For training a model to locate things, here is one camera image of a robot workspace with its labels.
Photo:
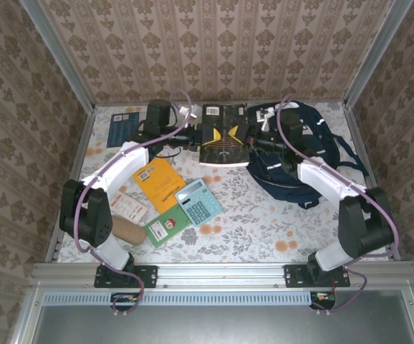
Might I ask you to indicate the black yellow book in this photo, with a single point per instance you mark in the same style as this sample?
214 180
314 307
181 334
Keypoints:
225 143

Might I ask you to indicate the blue book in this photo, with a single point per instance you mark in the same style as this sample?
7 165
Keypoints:
119 127

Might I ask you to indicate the orange notebook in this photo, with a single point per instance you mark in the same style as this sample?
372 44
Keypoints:
164 186

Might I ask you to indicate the teal calculator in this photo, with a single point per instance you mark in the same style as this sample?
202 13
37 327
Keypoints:
200 202

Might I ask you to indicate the navy blue backpack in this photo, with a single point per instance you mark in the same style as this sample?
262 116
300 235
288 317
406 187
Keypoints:
300 190

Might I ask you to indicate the green notebook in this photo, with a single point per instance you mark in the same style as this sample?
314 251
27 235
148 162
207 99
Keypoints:
165 227

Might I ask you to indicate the white red printed packet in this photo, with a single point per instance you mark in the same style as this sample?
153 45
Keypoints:
130 208

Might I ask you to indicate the brown fabric pencil case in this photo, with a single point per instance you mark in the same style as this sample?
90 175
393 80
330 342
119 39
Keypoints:
130 231

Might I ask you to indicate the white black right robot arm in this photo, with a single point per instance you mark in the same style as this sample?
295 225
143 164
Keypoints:
321 175

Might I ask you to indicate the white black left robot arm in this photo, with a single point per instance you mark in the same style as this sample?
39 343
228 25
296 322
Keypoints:
121 161

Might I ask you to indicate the floral tablecloth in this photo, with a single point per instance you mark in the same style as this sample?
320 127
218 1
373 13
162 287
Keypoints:
246 233

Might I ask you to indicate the grey metal shelf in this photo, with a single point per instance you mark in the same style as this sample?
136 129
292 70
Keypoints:
228 326

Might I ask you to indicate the aluminium table back rail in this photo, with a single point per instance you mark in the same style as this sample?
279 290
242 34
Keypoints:
121 103

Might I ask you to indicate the aluminium table side rail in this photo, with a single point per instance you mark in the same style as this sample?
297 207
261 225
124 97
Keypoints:
352 122
83 143

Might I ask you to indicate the aluminium frame post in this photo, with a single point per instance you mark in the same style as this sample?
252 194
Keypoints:
375 53
58 53

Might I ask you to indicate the aluminium mounting rail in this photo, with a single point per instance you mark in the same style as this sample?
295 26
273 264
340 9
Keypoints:
221 274

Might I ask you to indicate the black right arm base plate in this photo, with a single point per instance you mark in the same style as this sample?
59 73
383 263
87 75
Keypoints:
293 277

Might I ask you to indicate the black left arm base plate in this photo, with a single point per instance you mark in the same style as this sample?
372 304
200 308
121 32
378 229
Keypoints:
149 276

